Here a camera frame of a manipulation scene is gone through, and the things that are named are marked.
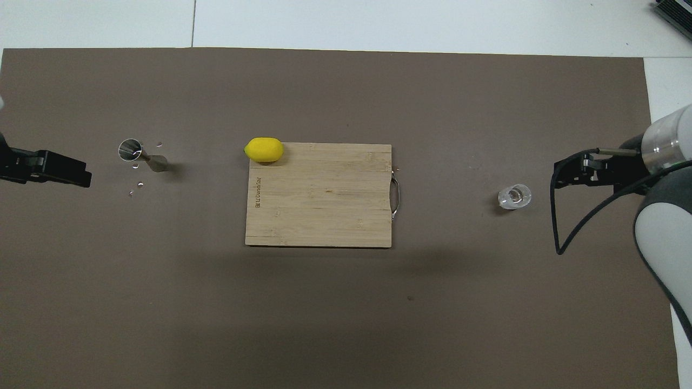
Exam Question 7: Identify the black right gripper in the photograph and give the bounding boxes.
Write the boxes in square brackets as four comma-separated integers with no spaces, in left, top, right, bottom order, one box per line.
[553,153,649,191]

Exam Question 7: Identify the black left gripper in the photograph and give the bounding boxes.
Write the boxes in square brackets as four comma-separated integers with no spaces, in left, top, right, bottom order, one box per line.
[0,147,92,188]

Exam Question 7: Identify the small clear glass cup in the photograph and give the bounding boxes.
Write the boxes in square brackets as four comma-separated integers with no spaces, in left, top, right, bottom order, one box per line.
[497,183,533,210]

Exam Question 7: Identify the steel cocktail jigger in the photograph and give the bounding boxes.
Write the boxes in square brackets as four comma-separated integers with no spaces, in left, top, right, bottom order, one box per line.
[118,138,169,173]

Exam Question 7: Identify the grey ribbed metal box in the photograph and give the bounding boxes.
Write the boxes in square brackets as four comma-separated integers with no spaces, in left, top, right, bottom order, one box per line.
[651,0,692,25]

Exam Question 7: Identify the yellow lemon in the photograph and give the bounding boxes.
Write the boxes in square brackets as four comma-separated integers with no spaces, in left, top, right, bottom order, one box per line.
[244,137,284,164]

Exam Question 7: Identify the bamboo cutting board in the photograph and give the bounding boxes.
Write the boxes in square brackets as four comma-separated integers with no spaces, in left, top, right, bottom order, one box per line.
[245,142,402,249]

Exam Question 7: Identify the brown table mat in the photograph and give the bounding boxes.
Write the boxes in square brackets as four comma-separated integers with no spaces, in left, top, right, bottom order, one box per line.
[0,48,681,389]

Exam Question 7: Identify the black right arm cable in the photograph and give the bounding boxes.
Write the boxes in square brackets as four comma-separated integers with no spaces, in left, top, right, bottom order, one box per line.
[550,149,692,256]

